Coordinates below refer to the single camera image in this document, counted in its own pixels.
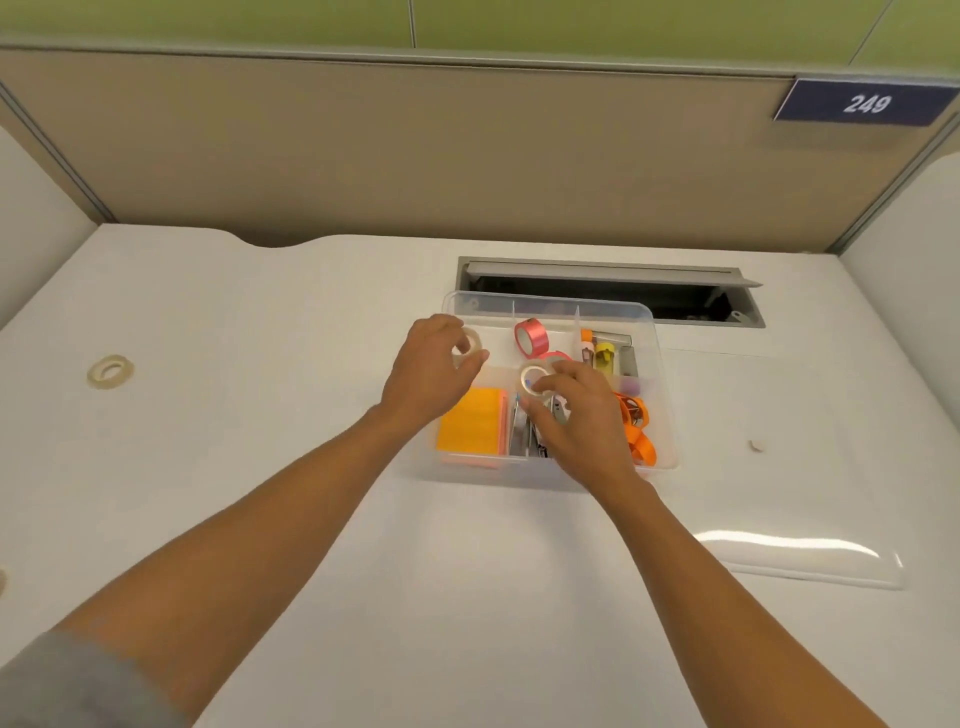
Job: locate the person's right hand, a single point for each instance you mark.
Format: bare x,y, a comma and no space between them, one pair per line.
592,427

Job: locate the person's left hand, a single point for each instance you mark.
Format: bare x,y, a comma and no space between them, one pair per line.
424,371

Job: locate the person's right thumb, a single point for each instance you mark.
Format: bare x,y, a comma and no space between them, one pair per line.
538,416

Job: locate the person's left thumb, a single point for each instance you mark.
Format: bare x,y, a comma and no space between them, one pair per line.
472,361

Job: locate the clear tape roll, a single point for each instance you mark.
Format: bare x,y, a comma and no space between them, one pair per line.
475,341
531,377
96,375

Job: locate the person's left forearm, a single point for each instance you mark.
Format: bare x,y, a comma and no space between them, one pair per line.
247,540

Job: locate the person's right forearm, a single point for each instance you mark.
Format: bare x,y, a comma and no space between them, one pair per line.
720,600

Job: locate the silver stapler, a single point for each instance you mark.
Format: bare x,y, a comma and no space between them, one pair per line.
519,431

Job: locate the red tape roll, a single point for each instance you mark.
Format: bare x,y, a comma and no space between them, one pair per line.
556,355

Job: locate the orange sticky note pad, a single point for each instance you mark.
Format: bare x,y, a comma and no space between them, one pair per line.
469,427

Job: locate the pink tape roll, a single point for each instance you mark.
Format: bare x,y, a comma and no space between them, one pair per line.
534,328

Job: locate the yellow highlighter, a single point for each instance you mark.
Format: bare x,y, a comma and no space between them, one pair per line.
604,358

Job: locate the clear plastic organizer box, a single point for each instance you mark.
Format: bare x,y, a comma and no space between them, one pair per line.
660,450

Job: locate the beige desk partition panel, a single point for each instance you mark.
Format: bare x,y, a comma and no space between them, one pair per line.
450,150

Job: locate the clear plastic lid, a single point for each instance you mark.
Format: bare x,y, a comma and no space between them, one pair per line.
795,555

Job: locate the white side partition panel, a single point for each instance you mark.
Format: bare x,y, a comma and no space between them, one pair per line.
915,300
37,217

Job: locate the blue number sign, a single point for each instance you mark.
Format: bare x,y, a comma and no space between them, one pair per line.
866,103

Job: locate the grey sleeve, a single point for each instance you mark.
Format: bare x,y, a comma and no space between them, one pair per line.
75,686

